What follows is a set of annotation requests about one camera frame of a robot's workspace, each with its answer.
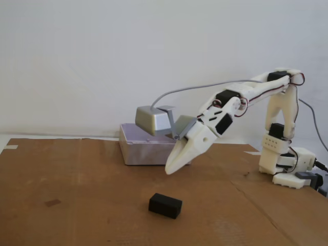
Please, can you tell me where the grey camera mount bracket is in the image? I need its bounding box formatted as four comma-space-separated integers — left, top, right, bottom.
156, 105, 198, 140

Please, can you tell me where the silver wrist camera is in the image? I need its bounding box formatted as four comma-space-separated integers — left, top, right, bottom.
135, 106, 171, 136

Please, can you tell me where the brown cardboard sheet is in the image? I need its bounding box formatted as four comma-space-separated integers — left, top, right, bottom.
0, 138, 328, 246

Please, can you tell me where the black rectangular block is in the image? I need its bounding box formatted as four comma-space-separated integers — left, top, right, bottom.
148, 192, 183, 219

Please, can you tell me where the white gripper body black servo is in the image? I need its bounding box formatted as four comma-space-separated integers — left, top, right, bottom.
183, 106, 234, 155

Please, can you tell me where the black power plug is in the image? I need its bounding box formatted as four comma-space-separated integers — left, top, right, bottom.
314, 160, 328, 173

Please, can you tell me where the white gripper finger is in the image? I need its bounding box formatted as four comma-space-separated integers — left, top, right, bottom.
165, 139, 187, 176
168, 141, 203, 176

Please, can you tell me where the grey table clamp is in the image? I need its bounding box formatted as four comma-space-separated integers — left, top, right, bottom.
295, 171, 328, 197

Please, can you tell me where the pale lilac plastic box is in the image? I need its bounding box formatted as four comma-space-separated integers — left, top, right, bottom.
119, 122, 195, 167

